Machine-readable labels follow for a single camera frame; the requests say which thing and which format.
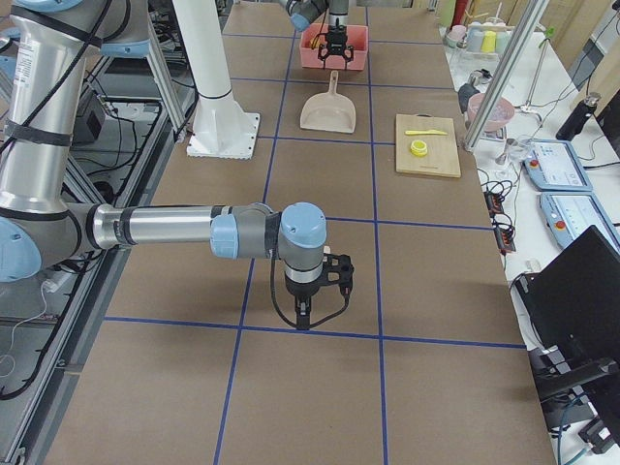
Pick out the bamboo cutting board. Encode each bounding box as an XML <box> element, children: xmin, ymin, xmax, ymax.
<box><xmin>395</xmin><ymin>114</ymin><xmax>461</xmax><ymax>178</ymax></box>

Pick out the black laptop monitor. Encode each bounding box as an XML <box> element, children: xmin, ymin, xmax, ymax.
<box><xmin>515</xmin><ymin>226</ymin><xmax>619</xmax><ymax>436</ymax></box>

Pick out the yellow toy lemon slice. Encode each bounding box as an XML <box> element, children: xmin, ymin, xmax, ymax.
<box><xmin>409</xmin><ymin>139</ymin><xmax>428</xmax><ymax>157</ymax></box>

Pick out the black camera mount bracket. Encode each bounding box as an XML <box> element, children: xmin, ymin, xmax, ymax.
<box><xmin>319</xmin><ymin>253</ymin><xmax>355</xmax><ymax>298</ymax></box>

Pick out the beige plastic dustpan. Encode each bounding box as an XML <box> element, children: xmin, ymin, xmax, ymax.
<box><xmin>299</xmin><ymin>70</ymin><xmax>357</xmax><ymax>134</ymax></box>

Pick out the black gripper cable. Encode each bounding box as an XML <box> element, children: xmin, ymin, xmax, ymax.
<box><xmin>268</xmin><ymin>256</ymin><xmax>352</xmax><ymax>331</ymax></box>

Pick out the yellow plastic toy knife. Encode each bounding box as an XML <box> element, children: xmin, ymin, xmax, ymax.
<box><xmin>404</xmin><ymin>129</ymin><xmax>448</xmax><ymax>137</ymax></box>

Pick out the black water bottle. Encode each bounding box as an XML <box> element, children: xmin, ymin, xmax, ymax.
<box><xmin>555</xmin><ymin>92</ymin><xmax>602</xmax><ymax>140</ymax></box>

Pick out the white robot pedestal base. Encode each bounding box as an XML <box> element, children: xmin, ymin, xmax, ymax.
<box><xmin>173</xmin><ymin>0</ymin><xmax>261</xmax><ymax>160</ymax></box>

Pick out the yellow cup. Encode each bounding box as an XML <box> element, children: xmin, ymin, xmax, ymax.
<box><xmin>480</xmin><ymin>31</ymin><xmax>497</xmax><ymax>54</ymax></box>

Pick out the upper teach pendant tablet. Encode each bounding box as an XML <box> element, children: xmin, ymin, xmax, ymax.
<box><xmin>522</xmin><ymin>139</ymin><xmax>593</xmax><ymax>192</ymax></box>

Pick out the aluminium frame post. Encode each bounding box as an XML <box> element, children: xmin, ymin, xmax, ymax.
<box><xmin>462</xmin><ymin>0</ymin><xmax>549</xmax><ymax>152</ymax></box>

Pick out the pink bowl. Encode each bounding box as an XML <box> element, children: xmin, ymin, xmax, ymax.
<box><xmin>467</xmin><ymin>93</ymin><xmax>515</xmax><ymax>133</ymax></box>

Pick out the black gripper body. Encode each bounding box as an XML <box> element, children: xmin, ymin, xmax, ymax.
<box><xmin>325</xmin><ymin>25</ymin><xmax>348</xmax><ymax>52</ymax></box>
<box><xmin>285</xmin><ymin>277</ymin><xmax>321</xmax><ymax>308</ymax></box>

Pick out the pink plastic bin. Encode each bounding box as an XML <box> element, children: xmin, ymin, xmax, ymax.
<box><xmin>298</xmin><ymin>22</ymin><xmax>368</xmax><ymax>71</ymax></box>

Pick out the teach pendant tablet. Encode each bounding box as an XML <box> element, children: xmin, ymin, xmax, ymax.
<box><xmin>539</xmin><ymin>192</ymin><xmax>619</xmax><ymax>251</ymax></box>
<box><xmin>522</xmin><ymin>139</ymin><xmax>593</xmax><ymax>192</ymax></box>

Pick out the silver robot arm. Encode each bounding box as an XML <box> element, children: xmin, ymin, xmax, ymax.
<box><xmin>1</xmin><ymin>1</ymin><xmax>328</xmax><ymax>330</ymax></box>
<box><xmin>279</xmin><ymin>0</ymin><xmax>355</xmax><ymax>70</ymax></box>

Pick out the lower teach pendant tablet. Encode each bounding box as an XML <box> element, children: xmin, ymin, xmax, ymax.
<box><xmin>539</xmin><ymin>192</ymin><xmax>619</xmax><ymax>251</ymax></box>

